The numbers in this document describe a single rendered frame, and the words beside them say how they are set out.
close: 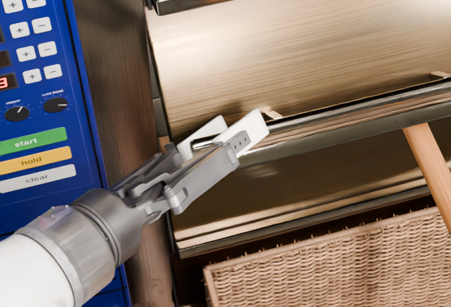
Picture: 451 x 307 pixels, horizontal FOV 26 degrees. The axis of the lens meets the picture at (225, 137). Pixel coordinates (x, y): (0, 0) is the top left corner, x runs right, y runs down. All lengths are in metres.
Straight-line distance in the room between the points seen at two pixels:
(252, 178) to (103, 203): 0.47
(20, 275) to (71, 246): 0.06
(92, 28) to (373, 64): 0.33
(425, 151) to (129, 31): 0.38
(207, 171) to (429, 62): 0.34
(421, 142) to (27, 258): 0.52
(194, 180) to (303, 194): 0.48
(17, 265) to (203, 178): 0.20
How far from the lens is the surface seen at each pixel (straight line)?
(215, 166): 0.95
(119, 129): 1.16
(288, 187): 1.38
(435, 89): 1.10
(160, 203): 0.92
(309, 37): 1.10
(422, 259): 1.64
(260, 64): 1.09
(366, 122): 1.12
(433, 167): 1.16
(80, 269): 0.88
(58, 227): 0.89
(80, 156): 1.14
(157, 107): 1.22
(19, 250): 0.87
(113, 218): 0.91
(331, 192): 1.41
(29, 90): 1.02
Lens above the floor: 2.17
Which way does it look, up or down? 56 degrees down
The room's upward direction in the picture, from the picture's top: straight up
